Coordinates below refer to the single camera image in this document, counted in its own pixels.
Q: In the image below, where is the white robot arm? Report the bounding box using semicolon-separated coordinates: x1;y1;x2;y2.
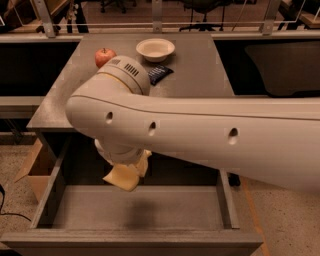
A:
65;56;320;193

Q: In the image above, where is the open grey top drawer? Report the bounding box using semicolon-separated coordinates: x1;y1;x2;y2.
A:
1;136;262;256

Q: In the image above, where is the cardboard box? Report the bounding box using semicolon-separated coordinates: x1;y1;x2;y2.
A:
14;139;54;202

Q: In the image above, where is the grey side bench left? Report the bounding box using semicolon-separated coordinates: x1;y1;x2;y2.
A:
0;96;44;119

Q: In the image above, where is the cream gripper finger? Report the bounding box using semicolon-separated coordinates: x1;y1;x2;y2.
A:
135;150;152;177

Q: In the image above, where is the black office chair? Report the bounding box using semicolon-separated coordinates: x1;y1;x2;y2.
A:
179;0;233;31

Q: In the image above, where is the red apple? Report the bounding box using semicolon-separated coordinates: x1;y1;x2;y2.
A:
95;48;116;68

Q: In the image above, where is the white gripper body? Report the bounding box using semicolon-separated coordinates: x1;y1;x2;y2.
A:
94;139;144;165

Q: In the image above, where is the metal railing with glass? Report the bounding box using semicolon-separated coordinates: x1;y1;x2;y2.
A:
0;0;320;37

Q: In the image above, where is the dark blue snack packet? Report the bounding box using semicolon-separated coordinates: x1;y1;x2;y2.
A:
148;65;173;86

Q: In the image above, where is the black cable on floor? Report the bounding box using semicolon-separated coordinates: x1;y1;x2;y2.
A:
0;183;33;222

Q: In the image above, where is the white bowl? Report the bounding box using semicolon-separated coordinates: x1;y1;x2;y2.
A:
136;38;175;62

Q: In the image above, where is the grey cabinet counter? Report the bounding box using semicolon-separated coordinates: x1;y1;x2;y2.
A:
26;32;248;188

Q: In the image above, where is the yellow sponge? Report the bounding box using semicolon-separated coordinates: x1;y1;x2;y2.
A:
103;164;140;192

